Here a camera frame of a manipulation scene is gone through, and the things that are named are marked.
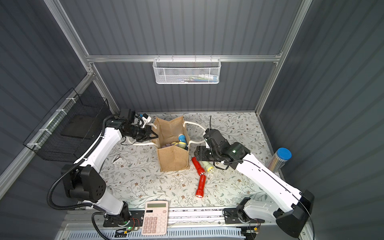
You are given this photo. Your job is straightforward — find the green flashlight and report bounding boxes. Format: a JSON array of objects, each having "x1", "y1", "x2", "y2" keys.
[
  {"x1": 201, "y1": 161, "x2": 214, "y2": 173},
  {"x1": 175, "y1": 142, "x2": 188, "y2": 150}
]

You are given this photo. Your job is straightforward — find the red flashlight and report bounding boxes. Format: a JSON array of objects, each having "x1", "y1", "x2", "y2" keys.
[
  {"x1": 192, "y1": 157, "x2": 205, "y2": 176},
  {"x1": 196, "y1": 174, "x2": 206, "y2": 198}
]

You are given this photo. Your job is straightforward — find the brown paper tote bag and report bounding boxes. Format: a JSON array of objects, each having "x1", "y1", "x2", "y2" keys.
[{"x1": 149, "y1": 117, "x2": 206, "y2": 172}]

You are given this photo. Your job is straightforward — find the blue flashlight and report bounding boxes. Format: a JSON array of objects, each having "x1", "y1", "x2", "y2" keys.
[{"x1": 178, "y1": 135, "x2": 187, "y2": 143}]

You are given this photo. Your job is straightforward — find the red flashlight bottom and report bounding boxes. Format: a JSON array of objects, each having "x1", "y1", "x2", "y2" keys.
[{"x1": 196, "y1": 174, "x2": 206, "y2": 198}]

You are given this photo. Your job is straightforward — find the purple flashlight bottom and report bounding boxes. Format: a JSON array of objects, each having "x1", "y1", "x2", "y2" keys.
[{"x1": 162, "y1": 142, "x2": 177, "y2": 148}]

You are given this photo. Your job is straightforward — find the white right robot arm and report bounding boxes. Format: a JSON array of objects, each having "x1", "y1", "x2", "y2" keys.
[{"x1": 194, "y1": 143, "x2": 315, "y2": 238}]

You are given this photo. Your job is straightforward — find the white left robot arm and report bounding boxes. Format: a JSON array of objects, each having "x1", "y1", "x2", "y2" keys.
[{"x1": 61, "y1": 112, "x2": 158, "y2": 221}]

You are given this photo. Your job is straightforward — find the blue-lidded cylinder container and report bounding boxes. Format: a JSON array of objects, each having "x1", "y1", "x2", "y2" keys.
[{"x1": 268, "y1": 148, "x2": 293, "y2": 173}]

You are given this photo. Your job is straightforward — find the markers in white basket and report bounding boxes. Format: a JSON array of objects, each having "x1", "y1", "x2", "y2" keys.
[{"x1": 179, "y1": 74, "x2": 219, "y2": 84}]

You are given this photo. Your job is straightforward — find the pink calculator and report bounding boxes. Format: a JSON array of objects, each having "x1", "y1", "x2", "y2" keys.
[{"x1": 142, "y1": 200, "x2": 169, "y2": 236}]

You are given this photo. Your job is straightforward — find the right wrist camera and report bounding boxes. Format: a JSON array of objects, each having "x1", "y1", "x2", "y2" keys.
[{"x1": 204, "y1": 129, "x2": 230, "y2": 151}]

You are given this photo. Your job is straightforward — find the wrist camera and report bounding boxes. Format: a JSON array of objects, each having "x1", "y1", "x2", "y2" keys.
[
  {"x1": 119, "y1": 109, "x2": 152, "y2": 128},
  {"x1": 204, "y1": 129, "x2": 230, "y2": 151}
]

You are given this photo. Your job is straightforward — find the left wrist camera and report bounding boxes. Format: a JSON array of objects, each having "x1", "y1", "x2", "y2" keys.
[{"x1": 119, "y1": 109, "x2": 152, "y2": 128}]

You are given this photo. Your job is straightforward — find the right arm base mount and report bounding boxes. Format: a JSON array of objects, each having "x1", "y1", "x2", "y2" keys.
[{"x1": 222, "y1": 208, "x2": 265, "y2": 225}]

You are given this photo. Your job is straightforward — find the black wire basket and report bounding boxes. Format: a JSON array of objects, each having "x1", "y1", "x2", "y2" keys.
[{"x1": 23, "y1": 88, "x2": 111, "y2": 163}]

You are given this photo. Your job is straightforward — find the white wire mesh basket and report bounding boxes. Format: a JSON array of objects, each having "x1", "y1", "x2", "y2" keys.
[{"x1": 153, "y1": 59, "x2": 222, "y2": 85}]

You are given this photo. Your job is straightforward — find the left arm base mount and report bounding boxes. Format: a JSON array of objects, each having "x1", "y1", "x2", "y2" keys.
[{"x1": 103, "y1": 210, "x2": 145, "y2": 228}]

